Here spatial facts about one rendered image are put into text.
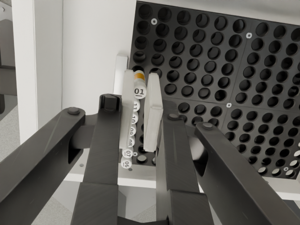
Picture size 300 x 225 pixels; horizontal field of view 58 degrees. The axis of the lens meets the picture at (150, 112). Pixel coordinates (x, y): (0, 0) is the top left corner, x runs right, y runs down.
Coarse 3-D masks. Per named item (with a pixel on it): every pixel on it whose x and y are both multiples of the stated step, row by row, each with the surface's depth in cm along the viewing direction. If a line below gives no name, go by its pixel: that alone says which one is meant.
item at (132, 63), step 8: (136, 8) 25; (152, 8) 25; (136, 16) 25; (152, 16) 25; (136, 24) 25; (152, 24) 25; (136, 32) 26; (152, 32) 26; (136, 48) 26; (144, 48) 26; (136, 64) 27; (144, 64) 27; (144, 72) 27; (136, 128) 30; (136, 136) 30; (136, 144) 31; (120, 152) 31; (120, 160) 31
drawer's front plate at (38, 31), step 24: (24, 0) 21; (48, 0) 25; (24, 24) 22; (48, 24) 26; (24, 48) 23; (48, 48) 27; (24, 72) 24; (48, 72) 28; (24, 96) 25; (48, 96) 29; (24, 120) 26; (48, 120) 30
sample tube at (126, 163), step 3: (123, 156) 31; (123, 159) 30; (126, 159) 30; (129, 159) 30; (123, 162) 30; (126, 162) 30; (129, 162) 30; (123, 165) 30; (126, 165) 30; (129, 165) 30
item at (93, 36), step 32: (64, 0) 30; (96, 0) 30; (128, 0) 30; (160, 0) 30; (192, 0) 30; (224, 0) 31; (256, 0) 31; (288, 0) 31; (64, 32) 31; (96, 32) 32; (128, 32) 32; (64, 64) 33; (96, 64) 33; (128, 64) 33; (64, 96) 35; (96, 96) 35; (288, 192) 36
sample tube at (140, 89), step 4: (136, 72) 25; (140, 72) 25; (136, 76) 24; (140, 76) 24; (144, 76) 25; (136, 80) 23; (140, 80) 22; (144, 80) 23; (136, 84) 21; (140, 84) 21; (144, 84) 22; (136, 88) 21; (140, 88) 21; (144, 88) 21; (136, 92) 21; (140, 92) 21; (144, 92) 21; (136, 96) 22; (140, 96) 22; (144, 96) 22
